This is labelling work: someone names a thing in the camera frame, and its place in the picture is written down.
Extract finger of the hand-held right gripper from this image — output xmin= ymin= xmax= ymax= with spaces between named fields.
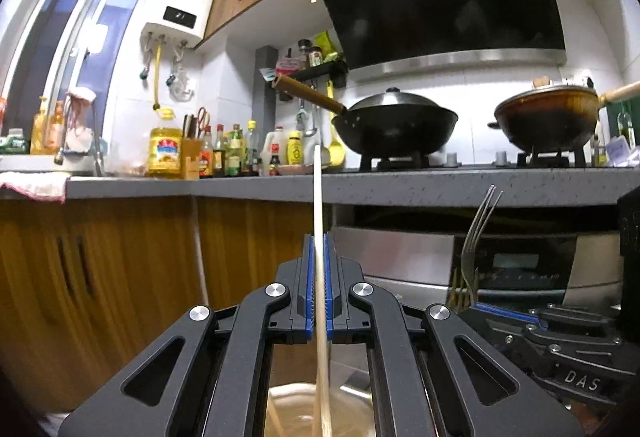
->
xmin=475 ymin=301 xmax=622 ymax=334
xmin=457 ymin=306 xmax=621 ymax=370

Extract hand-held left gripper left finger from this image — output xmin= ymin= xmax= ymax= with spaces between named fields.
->
xmin=57 ymin=233 xmax=317 ymax=437

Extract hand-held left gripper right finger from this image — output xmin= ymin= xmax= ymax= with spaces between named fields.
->
xmin=324 ymin=233 xmax=586 ymax=437

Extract wooden chopstick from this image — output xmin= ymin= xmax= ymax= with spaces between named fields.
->
xmin=310 ymin=143 xmax=333 ymax=437

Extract metal fork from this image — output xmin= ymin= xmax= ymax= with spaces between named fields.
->
xmin=448 ymin=186 xmax=503 ymax=310

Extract stainless built-in oven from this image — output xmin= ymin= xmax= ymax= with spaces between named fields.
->
xmin=330 ymin=219 xmax=626 ymax=313

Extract yellow ladle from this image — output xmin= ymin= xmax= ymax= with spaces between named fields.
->
xmin=325 ymin=80 xmax=347 ymax=168

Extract yellow squeeze bottle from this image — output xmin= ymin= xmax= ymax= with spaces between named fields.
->
xmin=286 ymin=131 xmax=305 ymax=166

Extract white plastic jug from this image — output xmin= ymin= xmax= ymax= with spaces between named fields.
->
xmin=262 ymin=127 xmax=289 ymax=166

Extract row of sauce bottles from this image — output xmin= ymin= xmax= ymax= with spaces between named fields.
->
xmin=200 ymin=120 xmax=282 ymax=178

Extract wooden knife block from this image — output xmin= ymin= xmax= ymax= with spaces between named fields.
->
xmin=180 ymin=114 xmax=203 ymax=180

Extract gas stove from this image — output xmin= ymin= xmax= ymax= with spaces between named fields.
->
xmin=357 ymin=148 xmax=591 ymax=170

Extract wooden lower cabinets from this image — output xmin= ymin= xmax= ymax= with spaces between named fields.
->
xmin=0 ymin=194 xmax=333 ymax=413

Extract yellow oil bottle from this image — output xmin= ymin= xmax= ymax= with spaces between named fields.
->
xmin=148 ymin=107 xmax=183 ymax=178

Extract steel wok lid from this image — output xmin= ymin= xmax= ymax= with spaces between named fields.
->
xmin=349 ymin=87 xmax=442 ymax=112

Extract clear glass bottle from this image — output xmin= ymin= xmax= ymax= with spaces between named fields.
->
xmin=617 ymin=102 xmax=636 ymax=151

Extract brown cooking pot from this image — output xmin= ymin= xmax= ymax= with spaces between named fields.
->
xmin=487 ymin=76 xmax=640 ymax=153

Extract black spice shelf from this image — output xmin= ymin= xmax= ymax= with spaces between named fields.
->
xmin=287 ymin=60 xmax=349 ymax=89

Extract clear plastic bag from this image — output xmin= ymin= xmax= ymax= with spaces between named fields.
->
xmin=167 ymin=67 xmax=196 ymax=103

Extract green snack bag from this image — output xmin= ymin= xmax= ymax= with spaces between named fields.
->
xmin=314 ymin=31 xmax=344 ymax=63

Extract white rag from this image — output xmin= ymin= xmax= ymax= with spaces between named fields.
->
xmin=0 ymin=171 xmax=71 ymax=204

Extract orange liquid bottle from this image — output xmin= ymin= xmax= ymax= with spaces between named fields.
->
xmin=49 ymin=101 xmax=66 ymax=153

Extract yellow dish soap bottle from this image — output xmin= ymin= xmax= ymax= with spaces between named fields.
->
xmin=31 ymin=97 xmax=50 ymax=155

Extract green packet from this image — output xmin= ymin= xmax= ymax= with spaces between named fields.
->
xmin=0 ymin=128 xmax=28 ymax=154

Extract window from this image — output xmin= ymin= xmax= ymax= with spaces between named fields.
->
xmin=5 ymin=0 xmax=166 ymax=153

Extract black wok with wooden handle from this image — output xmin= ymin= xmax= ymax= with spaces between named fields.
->
xmin=272 ymin=74 xmax=459 ymax=157

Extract yellow gas hose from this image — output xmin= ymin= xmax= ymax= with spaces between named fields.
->
xmin=152 ymin=42 xmax=164 ymax=112

